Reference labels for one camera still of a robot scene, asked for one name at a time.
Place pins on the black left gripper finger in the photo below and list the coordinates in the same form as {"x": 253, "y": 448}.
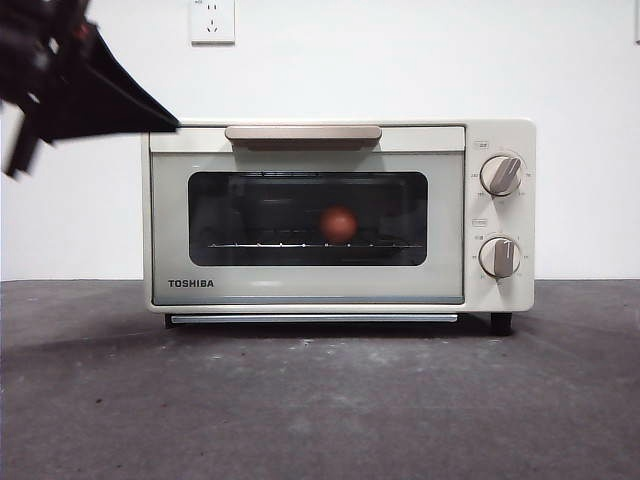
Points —
{"x": 100, "y": 120}
{"x": 110, "y": 80}

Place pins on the brown egg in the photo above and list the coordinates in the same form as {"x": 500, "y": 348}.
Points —
{"x": 339, "y": 224}

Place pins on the black oven foot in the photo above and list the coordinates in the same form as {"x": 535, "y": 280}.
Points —
{"x": 168, "y": 322}
{"x": 500, "y": 324}

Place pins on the silver crumb tray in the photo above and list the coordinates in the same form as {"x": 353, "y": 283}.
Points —
{"x": 260, "y": 318}

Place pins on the cream knob with beige grip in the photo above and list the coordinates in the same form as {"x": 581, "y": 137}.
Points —
{"x": 501, "y": 175}
{"x": 499, "y": 257}

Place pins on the cream Toshiba toaster oven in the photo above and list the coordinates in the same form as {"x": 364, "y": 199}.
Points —
{"x": 500, "y": 300}

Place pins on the white wall socket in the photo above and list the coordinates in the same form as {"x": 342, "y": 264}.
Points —
{"x": 212, "y": 22}

